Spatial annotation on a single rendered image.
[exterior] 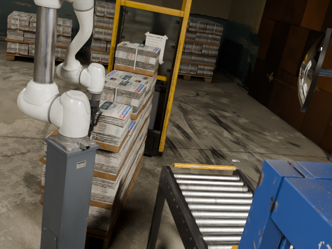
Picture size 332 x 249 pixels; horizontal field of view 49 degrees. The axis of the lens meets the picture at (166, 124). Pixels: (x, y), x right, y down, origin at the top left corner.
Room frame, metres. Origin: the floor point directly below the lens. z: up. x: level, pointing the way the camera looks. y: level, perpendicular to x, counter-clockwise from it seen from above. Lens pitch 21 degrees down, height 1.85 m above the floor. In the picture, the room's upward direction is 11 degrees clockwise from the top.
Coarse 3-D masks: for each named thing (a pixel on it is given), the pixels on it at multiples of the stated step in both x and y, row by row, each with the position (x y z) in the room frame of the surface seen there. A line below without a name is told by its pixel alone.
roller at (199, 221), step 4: (196, 220) 1.56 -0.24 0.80; (200, 220) 1.56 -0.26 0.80; (204, 220) 1.57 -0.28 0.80; (208, 220) 1.58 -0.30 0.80; (212, 220) 1.58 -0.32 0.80; (216, 220) 1.59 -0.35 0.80; (220, 220) 1.60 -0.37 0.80; (224, 220) 1.60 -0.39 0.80; (228, 220) 1.61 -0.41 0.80; (232, 220) 1.62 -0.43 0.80; (236, 220) 1.62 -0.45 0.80; (240, 220) 1.63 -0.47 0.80; (244, 220) 1.64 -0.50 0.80; (200, 224) 1.55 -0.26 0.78; (204, 224) 1.56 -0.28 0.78; (208, 224) 1.57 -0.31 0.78; (212, 224) 1.57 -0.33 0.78; (216, 224) 1.58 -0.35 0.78; (220, 224) 1.58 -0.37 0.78; (224, 224) 1.59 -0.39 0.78; (228, 224) 1.60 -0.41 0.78; (232, 224) 1.60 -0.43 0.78; (236, 224) 1.61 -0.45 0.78; (240, 224) 1.62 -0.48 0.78; (244, 224) 1.62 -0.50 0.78
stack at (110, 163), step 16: (144, 112) 3.08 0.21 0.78; (128, 128) 2.50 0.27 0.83; (128, 144) 2.45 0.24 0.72; (96, 160) 2.12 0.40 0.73; (112, 160) 2.11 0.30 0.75; (128, 160) 2.52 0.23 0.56; (128, 176) 2.70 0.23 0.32; (96, 192) 2.12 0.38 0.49; (112, 192) 2.11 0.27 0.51; (128, 192) 2.93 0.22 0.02; (96, 208) 2.12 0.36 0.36; (96, 224) 2.12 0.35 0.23
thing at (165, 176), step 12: (168, 168) 2.05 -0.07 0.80; (168, 180) 1.90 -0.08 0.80; (168, 192) 1.85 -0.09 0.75; (180, 192) 1.79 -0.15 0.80; (168, 204) 1.81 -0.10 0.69; (180, 204) 1.67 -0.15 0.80; (180, 216) 1.61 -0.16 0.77; (192, 216) 1.58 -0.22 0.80; (180, 228) 1.58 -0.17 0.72; (192, 228) 1.48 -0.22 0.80; (192, 240) 1.41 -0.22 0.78; (204, 240) 1.41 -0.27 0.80
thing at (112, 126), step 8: (112, 104) 2.30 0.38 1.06; (120, 104) 2.33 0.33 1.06; (104, 112) 2.12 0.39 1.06; (112, 112) 2.14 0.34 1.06; (120, 112) 2.17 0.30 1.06; (128, 112) 2.21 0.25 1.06; (104, 120) 2.07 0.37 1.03; (112, 120) 2.07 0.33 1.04; (120, 120) 2.07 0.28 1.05; (128, 120) 2.29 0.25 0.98; (104, 128) 2.07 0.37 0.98; (112, 128) 2.07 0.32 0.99; (120, 128) 2.06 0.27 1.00; (96, 136) 2.07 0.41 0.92; (104, 136) 2.07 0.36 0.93; (112, 136) 2.06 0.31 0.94; (120, 136) 2.07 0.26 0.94; (112, 144) 2.07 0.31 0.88; (120, 144) 2.10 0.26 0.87
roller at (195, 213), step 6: (192, 210) 1.63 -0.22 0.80; (198, 210) 1.64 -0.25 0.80; (204, 210) 1.65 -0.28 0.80; (210, 210) 1.66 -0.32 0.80; (216, 210) 1.67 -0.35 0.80; (222, 210) 1.68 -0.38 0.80; (228, 210) 1.70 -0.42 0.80; (234, 210) 1.71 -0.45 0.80; (240, 210) 1.72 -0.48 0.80; (246, 210) 1.73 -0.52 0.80; (198, 216) 1.62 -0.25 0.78; (204, 216) 1.63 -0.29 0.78; (210, 216) 1.64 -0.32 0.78; (216, 216) 1.65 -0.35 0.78; (222, 216) 1.66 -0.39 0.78; (228, 216) 1.67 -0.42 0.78; (234, 216) 1.68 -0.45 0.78; (240, 216) 1.69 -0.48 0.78; (246, 216) 1.70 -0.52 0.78
